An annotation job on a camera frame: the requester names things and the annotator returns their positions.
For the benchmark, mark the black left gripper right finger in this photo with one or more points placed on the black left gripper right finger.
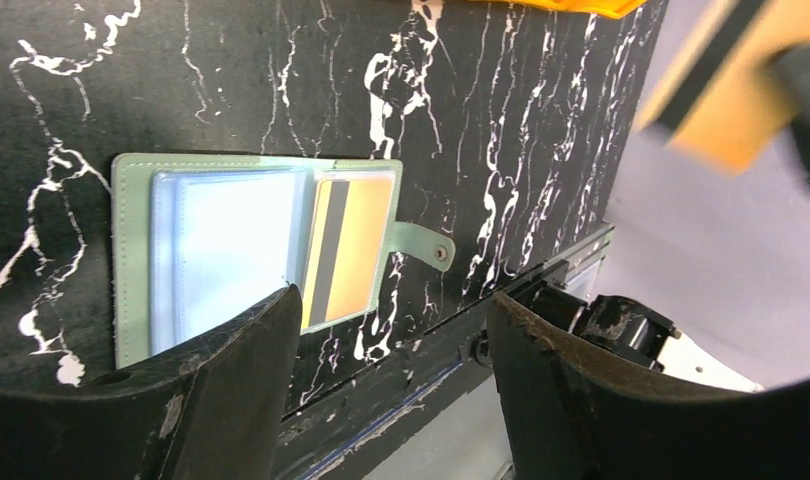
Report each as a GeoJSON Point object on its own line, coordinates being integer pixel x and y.
{"type": "Point", "coordinates": [575, 411]}

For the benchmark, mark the green card holder wallet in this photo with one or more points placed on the green card holder wallet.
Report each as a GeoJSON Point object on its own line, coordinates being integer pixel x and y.
{"type": "Point", "coordinates": [198, 238]}

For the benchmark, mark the gold card with black stripe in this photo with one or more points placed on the gold card with black stripe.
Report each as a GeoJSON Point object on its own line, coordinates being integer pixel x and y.
{"type": "Point", "coordinates": [718, 99]}

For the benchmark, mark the orange three-compartment bin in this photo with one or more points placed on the orange three-compartment bin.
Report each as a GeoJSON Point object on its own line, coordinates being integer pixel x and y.
{"type": "Point", "coordinates": [612, 9]}

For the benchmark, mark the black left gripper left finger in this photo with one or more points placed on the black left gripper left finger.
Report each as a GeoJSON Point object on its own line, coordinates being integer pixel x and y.
{"type": "Point", "coordinates": [209, 408]}

